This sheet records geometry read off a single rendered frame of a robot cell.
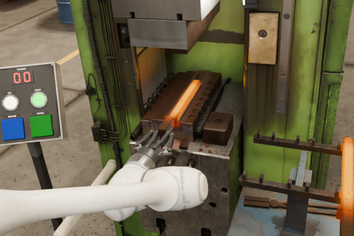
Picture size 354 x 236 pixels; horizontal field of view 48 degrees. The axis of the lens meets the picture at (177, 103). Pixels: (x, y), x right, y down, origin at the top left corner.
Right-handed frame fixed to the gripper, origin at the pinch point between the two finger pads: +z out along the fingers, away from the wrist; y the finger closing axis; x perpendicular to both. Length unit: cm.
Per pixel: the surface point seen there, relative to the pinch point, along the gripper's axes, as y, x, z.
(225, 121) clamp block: 18.2, -1.7, 10.9
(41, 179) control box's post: -58, -32, -5
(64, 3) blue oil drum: -300, -70, 367
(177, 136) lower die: 1.7, -6.6, 5.2
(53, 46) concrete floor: -268, -99, 283
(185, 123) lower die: 5.1, -0.6, 5.2
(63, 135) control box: -37.3, -3.2, -8.5
